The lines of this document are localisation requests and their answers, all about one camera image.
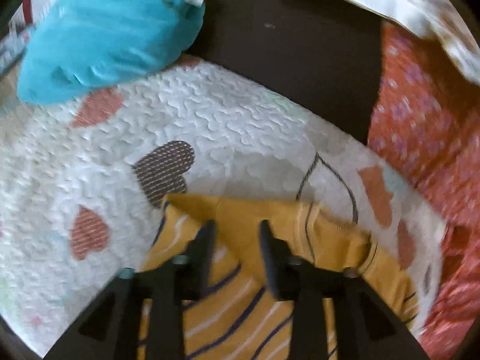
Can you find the white quilted heart-pattern mat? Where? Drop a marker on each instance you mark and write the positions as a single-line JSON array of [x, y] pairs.
[[82, 183]]

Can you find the yellow striped small garment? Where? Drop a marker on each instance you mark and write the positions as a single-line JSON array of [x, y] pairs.
[[238, 318]]

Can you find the turquoise pillow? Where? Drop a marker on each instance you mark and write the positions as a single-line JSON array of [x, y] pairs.
[[84, 45]]

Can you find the red floral fabric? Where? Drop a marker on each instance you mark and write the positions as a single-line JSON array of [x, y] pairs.
[[426, 125]]

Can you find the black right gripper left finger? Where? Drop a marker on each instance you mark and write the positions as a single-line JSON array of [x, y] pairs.
[[142, 308]]

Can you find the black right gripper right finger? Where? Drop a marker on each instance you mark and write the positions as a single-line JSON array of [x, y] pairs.
[[336, 315]]

